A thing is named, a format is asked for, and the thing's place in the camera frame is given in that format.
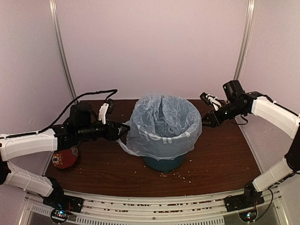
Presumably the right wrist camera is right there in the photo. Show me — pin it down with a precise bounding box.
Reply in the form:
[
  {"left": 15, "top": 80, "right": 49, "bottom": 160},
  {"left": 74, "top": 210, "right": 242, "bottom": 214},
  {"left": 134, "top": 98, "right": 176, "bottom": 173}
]
[{"left": 200, "top": 92, "right": 222, "bottom": 111}]

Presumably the aluminium frame post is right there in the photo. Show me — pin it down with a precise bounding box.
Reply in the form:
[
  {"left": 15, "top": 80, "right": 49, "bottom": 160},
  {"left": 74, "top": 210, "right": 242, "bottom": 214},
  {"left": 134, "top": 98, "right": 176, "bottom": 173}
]
[
  {"left": 233, "top": 0, "right": 256, "bottom": 81},
  {"left": 49, "top": 0, "right": 77, "bottom": 99}
]

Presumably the red floral bowl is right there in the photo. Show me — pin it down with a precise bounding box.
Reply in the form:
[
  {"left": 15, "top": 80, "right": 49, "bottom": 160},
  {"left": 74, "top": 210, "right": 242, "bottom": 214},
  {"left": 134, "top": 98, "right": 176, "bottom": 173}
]
[{"left": 52, "top": 146, "right": 79, "bottom": 169}]

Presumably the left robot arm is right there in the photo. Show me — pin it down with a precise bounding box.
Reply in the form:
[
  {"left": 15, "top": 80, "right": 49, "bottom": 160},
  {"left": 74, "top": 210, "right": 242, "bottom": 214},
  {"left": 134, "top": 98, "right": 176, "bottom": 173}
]
[{"left": 0, "top": 101, "right": 130, "bottom": 208}]

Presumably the teal plastic trash bin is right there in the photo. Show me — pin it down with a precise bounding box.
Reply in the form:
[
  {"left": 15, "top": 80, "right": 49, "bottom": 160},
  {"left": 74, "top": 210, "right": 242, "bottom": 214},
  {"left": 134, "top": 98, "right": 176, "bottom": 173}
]
[{"left": 143, "top": 154, "right": 186, "bottom": 174}]

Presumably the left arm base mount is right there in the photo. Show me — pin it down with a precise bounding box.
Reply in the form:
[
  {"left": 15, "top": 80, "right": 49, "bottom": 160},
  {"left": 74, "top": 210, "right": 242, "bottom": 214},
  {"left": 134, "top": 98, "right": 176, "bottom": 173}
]
[{"left": 41, "top": 195, "right": 84, "bottom": 224}]

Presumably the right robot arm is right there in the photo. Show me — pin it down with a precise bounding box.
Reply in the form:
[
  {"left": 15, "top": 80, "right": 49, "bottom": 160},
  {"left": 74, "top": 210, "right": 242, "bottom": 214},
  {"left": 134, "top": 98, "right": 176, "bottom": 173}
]
[{"left": 200, "top": 80, "right": 300, "bottom": 207}]

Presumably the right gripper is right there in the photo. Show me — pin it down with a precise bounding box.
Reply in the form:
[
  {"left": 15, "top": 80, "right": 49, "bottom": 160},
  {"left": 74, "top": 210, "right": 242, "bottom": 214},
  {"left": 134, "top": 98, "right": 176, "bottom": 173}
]
[{"left": 200, "top": 101, "right": 245, "bottom": 128}]

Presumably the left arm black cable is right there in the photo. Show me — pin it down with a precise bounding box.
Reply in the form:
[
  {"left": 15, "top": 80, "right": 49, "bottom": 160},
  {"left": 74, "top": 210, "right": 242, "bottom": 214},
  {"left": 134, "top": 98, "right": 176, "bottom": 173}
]
[{"left": 0, "top": 88, "right": 118, "bottom": 141}]

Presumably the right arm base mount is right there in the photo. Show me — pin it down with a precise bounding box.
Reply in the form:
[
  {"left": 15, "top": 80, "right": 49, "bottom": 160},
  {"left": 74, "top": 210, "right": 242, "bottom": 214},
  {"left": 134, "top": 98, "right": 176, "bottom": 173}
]
[{"left": 224, "top": 194, "right": 264, "bottom": 223}]

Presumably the translucent blue plastic trash bag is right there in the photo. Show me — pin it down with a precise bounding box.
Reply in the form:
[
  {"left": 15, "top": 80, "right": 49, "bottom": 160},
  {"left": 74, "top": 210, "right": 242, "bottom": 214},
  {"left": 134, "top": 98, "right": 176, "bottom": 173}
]
[{"left": 117, "top": 94, "right": 203, "bottom": 160}]

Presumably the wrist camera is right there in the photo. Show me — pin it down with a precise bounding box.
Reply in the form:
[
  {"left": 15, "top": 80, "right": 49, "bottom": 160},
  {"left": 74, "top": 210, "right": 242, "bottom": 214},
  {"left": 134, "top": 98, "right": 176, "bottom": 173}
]
[
  {"left": 200, "top": 92, "right": 222, "bottom": 111},
  {"left": 98, "top": 99, "right": 115, "bottom": 125}
]

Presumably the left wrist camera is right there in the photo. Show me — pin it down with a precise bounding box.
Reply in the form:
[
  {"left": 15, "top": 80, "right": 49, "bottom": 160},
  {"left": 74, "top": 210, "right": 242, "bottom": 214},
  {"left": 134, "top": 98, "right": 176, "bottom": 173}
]
[{"left": 98, "top": 99, "right": 115, "bottom": 125}]

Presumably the left aluminium frame post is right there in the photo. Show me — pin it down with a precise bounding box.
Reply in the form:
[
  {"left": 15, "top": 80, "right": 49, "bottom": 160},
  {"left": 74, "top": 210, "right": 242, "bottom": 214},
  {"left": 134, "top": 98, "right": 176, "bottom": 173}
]
[{"left": 49, "top": 0, "right": 77, "bottom": 99}]

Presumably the right aluminium frame post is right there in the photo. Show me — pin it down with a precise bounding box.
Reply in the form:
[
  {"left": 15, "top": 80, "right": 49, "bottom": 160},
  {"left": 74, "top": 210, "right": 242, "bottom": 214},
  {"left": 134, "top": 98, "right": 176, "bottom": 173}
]
[{"left": 233, "top": 0, "right": 256, "bottom": 81}]

